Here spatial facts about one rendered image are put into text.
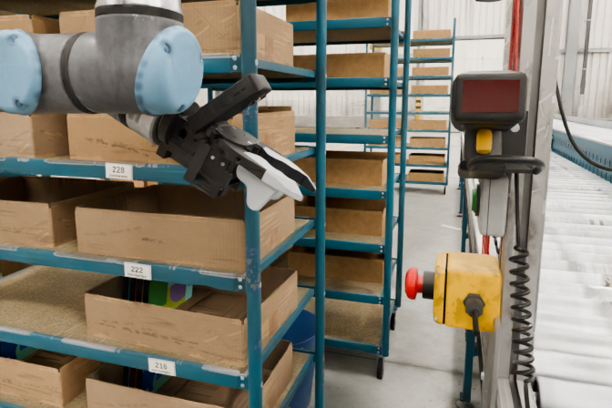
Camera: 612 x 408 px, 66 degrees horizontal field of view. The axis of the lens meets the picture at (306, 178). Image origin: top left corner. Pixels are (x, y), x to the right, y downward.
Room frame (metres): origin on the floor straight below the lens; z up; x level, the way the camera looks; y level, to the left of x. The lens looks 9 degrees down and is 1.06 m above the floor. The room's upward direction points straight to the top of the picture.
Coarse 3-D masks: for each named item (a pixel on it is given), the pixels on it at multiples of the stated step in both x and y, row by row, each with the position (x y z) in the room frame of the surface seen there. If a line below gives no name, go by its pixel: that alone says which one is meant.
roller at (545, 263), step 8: (544, 264) 0.89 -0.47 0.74; (552, 264) 0.88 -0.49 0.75; (560, 264) 0.88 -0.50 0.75; (568, 264) 0.88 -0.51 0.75; (576, 264) 0.88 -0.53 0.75; (584, 264) 0.87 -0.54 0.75; (592, 264) 0.87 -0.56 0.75; (600, 264) 0.87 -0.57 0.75; (608, 264) 0.87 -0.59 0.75; (584, 272) 0.86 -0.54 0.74; (592, 272) 0.86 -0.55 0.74; (600, 272) 0.85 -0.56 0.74; (608, 272) 0.85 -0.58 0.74
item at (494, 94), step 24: (480, 72) 0.44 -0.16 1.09; (504, 72) 0.42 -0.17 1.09; (456, 96) 0.42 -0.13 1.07; (480, 96) 0.41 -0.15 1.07; (504, 96) 0.41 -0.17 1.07; (456, 120) 0.42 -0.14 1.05; (480, 120) 0.42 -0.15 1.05; (504, 120) 0.41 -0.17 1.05; (480, 144) 0.45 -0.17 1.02; (480, 168) 0.46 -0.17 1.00; (504, 168) 0.45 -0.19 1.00
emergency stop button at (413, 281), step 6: (408, 270) 0.55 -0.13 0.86; (414, 270) 0.55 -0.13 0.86; (408, 276) 0.54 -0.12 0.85; (414, 276) 0.54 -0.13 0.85; (420, 276) 0.55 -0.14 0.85; (408, 282) 0.54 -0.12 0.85; (414, 282) 0.53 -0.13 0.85; (420, 282) 0.54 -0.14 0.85; (408, 288) 0.54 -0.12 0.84; (414, 288) 0.53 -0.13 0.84; (420, 288) 0.54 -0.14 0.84; (408, 294) 0.54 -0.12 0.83; (414, 294) 0.53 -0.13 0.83
